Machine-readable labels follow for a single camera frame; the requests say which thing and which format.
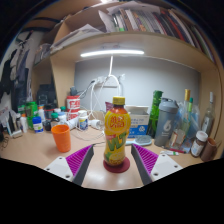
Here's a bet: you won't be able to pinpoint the white power strip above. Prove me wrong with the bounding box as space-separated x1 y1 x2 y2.
91 75 123 88

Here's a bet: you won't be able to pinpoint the green plastic container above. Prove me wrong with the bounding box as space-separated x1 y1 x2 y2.
25 101 39 131

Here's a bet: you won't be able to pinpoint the flat round red coaster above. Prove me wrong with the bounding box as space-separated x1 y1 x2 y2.
102 156 131 174

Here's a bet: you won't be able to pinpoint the red and green pen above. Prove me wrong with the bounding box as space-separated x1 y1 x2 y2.
159 149 186 157

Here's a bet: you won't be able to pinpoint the white light bar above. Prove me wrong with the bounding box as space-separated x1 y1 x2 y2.
80 49 145 58

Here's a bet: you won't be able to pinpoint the wooden shelf unit with books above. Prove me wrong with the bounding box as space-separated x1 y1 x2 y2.
31 0 223 148

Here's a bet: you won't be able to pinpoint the magenta snack pouch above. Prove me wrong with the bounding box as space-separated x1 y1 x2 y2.
105 101 114 113

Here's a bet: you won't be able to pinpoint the grey shaker bottle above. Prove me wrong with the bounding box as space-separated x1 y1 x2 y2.
153 97 179 148

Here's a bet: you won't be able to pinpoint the yellow-labelled drink bottle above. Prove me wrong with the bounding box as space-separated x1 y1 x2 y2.
103 96 132 167

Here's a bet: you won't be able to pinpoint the dark green bottle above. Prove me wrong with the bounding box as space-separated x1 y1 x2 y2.
147 89 164 139

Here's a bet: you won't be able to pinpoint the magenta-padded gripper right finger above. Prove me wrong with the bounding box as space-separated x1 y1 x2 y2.
130 143 184 187

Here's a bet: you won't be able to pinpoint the small white pill bottle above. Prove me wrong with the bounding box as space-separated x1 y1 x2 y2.
77 109 90 132

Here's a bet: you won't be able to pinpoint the grey-blue hairbrush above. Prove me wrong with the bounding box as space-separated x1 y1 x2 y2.
124 134 153 147

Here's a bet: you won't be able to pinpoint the white bottle with blue label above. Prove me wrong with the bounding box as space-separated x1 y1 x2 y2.
31 115 45 134

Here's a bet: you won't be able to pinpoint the red and white canister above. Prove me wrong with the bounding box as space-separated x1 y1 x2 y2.
65 95 82 121

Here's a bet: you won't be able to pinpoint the orange plastic cup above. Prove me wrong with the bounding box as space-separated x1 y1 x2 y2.
50 124 72 154

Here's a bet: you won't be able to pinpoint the black box device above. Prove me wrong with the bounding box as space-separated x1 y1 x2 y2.
35 83 58 108

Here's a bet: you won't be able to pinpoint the brown mug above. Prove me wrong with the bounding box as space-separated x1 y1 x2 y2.
199 137 218 163

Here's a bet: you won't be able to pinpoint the clear bottle with yellow cap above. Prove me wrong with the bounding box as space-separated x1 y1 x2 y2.
169 88 192 149

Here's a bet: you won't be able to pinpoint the brown jar with white lid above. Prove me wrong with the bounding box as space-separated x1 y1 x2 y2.
190 130 209 158

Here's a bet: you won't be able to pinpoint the hanging dark clothes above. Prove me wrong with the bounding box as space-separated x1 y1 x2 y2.
0 31 34 114

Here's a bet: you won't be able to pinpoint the tall clear glass bottle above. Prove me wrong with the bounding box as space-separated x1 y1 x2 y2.
201 91 216 137

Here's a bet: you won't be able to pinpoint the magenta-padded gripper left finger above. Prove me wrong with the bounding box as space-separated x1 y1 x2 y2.
43 143 95 187

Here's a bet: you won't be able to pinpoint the white and blue tissue box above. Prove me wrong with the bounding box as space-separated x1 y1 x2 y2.
124 105 150 139

